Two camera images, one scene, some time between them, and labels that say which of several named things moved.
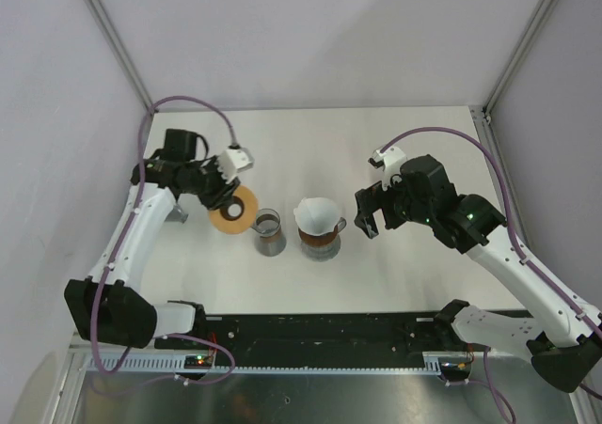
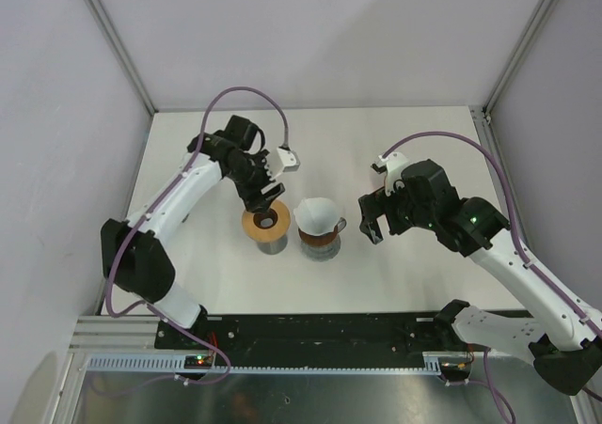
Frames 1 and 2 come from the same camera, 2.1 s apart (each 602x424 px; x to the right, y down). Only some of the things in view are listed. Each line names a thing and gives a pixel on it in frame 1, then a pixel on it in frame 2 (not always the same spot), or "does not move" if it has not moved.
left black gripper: (223, 190) to (255, 200)
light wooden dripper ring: (225, 222) to (265, 235)
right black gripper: (372, 199) does not move
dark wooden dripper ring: (318, 240) does not move
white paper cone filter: (317, 215) does not move
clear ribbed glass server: (323, 254) does not move
